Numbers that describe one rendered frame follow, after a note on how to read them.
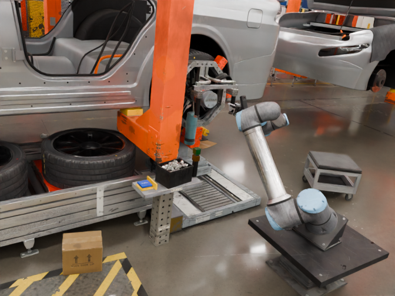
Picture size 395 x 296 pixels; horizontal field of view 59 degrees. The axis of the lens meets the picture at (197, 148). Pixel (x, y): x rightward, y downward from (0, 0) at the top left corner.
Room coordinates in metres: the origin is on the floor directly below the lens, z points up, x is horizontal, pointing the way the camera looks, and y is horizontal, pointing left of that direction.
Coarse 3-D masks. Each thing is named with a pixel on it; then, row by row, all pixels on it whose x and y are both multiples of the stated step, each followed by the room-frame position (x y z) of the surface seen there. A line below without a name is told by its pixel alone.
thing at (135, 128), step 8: (120, 112) 2.60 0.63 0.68; (120, 120) 2.58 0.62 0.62; (128, 120) 2.47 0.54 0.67; (136, 120) 2.41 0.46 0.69; (144, 120) 2.32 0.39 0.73; (120, 128) 2.57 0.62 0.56; (128, 128) 2.46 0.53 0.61; (136, 128) 2.36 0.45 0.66; (144, 128) 2.31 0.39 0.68; (128, 136) 2.46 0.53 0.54; (136, 136) 2.35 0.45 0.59; (144, 136) 2.26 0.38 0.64; (136, 144) 2.35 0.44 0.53; (144, 144) 2.26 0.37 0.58
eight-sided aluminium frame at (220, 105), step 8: (192, 64) 2.70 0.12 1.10; (200, 64) 2.76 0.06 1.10; (208, 64) 2.80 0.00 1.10; (216, 64) 2.85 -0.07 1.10; (216, 72) 2.88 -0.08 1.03; (224, 96) 2.94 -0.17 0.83; (216, 104) 2.96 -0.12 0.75; (224, 104) 2.94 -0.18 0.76; (216, 112) 2.91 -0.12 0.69; (184, 120) 2.70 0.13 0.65; (200, 120) 2.85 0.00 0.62; (208, 120) 2.85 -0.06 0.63
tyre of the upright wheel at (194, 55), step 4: (192, 52) 2.82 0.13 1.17; (196, 52) 2.84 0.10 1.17; (200, 52) 2.86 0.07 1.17; (204, 52) 2.90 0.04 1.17; (192, 56) 2.81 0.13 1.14; (196, 56) 2.83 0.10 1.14; (200, 56) 2.85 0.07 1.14; (204, 56) 2.88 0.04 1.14; (208, 56) 2.90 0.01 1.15; (212, 56) 2.94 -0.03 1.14; (212, 60) 2.93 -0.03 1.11; (204, 116) 2.93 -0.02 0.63
